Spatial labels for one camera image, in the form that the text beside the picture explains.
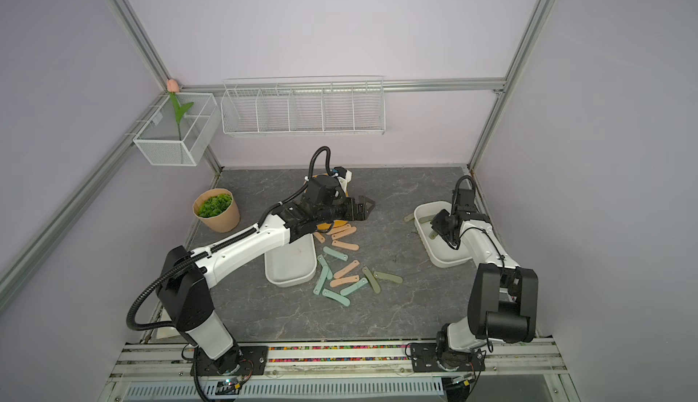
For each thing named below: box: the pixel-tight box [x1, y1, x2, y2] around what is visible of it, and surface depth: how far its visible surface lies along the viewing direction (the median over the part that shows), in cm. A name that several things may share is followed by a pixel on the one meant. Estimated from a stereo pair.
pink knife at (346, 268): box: [333, 259, 360, 280], surface depth 93 cm
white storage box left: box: [264, 233, 318, 288], surface depth 91 cm
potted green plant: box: [192, 188, 240, 233], surface depth 96 cm
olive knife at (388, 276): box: [373, 271, 404, 284], surface depth 91 cm
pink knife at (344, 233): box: [330, 226, 358, 241], surface depth 101 cm
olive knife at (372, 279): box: [361, 265, 382, 294], surface depth 89 cm
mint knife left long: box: [313, 265, 330, 296], surface depth 89 cm
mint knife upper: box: [322, 245, 349, 262], surface depth 96 cm
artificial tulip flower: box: [166, 79, 194, 141], surface depth 93 cm
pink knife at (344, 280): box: [329, 274, 360, 288], surface depth 89 cm
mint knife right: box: [339, 277, 369, 296], surface depth 88 cm
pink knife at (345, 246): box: [331, 240, 360, 252], surface depth 98 cm
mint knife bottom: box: [321, 288, 351, 307], surface depth 86 cm
